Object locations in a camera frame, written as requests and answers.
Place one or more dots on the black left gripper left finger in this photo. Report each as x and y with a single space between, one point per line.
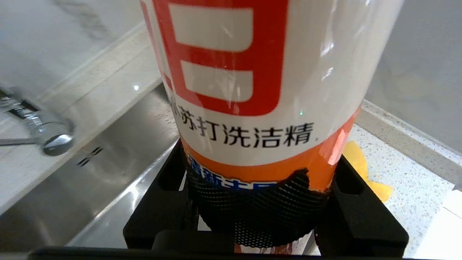
158 213

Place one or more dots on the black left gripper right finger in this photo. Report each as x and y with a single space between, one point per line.
361 220

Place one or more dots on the orange white dish soap bottle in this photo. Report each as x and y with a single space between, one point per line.
306 90

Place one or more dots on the yellow sponge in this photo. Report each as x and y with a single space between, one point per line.
377 189

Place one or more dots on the stainless steel sink basin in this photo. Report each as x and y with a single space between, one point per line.
101 180

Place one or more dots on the chrome kitchen faucet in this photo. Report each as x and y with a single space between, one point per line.
54 139

